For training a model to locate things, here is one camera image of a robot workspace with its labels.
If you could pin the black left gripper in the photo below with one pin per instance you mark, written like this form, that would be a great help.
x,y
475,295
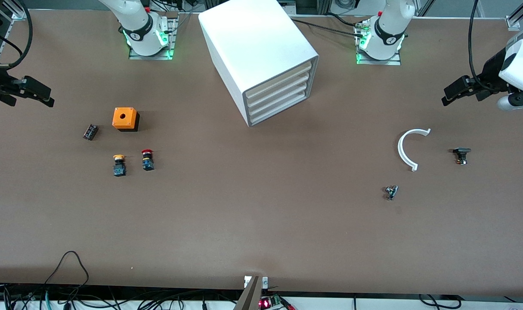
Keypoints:
x,y
491,71

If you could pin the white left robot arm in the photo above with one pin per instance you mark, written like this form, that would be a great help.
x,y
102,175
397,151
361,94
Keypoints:
x,y
388,26

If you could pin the black push button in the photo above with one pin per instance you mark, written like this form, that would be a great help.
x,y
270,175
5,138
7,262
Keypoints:
x,y
461,151

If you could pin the yellow push button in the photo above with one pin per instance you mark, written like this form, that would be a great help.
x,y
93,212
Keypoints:
x,y
119,168

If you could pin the red push button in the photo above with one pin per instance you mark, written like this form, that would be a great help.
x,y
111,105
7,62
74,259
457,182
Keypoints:
x,y
147,162

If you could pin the aluminium table corner profile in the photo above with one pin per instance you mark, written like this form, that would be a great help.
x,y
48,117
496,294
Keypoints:
x,y
18,15
513,21

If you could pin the small black terminal block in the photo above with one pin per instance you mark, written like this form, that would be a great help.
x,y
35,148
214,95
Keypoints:
x,y
90,132

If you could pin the white curved plastic arc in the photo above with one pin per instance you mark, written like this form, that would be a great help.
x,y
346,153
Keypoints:
x,y
400,150

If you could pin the orange box with hole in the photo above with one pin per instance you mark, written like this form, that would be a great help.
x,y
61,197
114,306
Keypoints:
x,y
123,117

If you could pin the circuit board with red light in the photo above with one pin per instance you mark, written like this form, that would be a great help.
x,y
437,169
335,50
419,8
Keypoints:
x,y
272,300

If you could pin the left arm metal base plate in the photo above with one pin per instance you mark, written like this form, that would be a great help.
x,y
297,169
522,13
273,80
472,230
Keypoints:
x,y
379,63

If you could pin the small metal key switch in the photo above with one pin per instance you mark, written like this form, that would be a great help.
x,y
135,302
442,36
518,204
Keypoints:
x,y
391,191

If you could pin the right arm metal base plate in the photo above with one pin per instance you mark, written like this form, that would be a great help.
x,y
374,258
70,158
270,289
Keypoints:
x,y
151,57

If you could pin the white mount bracket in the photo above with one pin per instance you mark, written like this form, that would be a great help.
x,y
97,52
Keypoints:
x,y
265,282

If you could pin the brown camera mount beam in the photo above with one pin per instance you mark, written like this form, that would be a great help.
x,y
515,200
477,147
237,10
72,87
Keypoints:
x,y
250,297

